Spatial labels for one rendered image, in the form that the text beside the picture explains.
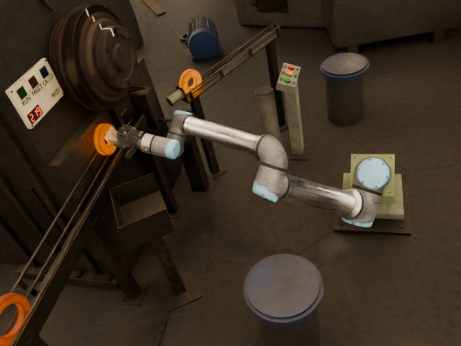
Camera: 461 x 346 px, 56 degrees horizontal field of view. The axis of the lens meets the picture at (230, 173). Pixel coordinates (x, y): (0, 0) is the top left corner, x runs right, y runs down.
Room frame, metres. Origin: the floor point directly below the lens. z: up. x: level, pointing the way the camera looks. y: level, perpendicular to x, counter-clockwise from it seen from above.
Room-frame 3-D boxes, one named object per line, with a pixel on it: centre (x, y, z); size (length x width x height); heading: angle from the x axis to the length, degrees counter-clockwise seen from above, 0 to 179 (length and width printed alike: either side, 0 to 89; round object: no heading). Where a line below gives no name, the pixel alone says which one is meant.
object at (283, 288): (1.01, -0.09, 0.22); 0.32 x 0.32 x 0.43
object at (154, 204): (1.40, 0.41, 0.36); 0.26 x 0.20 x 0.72; 11
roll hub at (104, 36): (1.94, 0.37, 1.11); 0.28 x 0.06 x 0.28; 156
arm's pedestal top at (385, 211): (1.65, -0.74, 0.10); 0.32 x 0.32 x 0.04; 67
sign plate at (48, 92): (1.71, 0.69, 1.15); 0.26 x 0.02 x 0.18; 156
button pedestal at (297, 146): (2.30, -0.49, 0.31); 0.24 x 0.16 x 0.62; 156
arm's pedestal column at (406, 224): (1.65, -0.74, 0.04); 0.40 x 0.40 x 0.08; 67
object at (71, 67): (1.98, 0.46, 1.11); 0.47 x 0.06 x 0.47; 156
